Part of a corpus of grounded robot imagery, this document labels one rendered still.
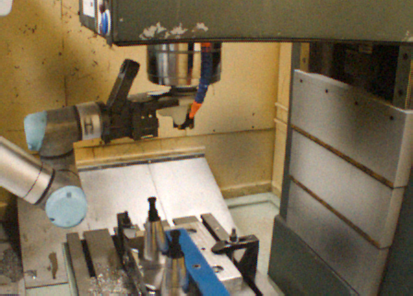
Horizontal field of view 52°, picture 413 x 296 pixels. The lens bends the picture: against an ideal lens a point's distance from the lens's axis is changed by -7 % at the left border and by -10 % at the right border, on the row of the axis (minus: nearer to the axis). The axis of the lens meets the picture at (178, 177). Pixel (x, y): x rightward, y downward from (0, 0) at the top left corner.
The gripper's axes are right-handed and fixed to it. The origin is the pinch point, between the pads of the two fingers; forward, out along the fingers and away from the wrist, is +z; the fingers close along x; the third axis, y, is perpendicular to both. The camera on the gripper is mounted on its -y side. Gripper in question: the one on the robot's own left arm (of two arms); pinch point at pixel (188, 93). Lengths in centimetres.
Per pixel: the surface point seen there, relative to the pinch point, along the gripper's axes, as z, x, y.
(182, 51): -3.9, 7.2, -10.8
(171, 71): -6.0, 6.0, -6.8
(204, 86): -5.1, 19.1, -6.3
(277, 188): 83, -87, 80
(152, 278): -21.5, 33.1, 18.9
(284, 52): 88, -90, 11
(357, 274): 38, 20, 49
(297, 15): 4.3, 33.0, -19.2
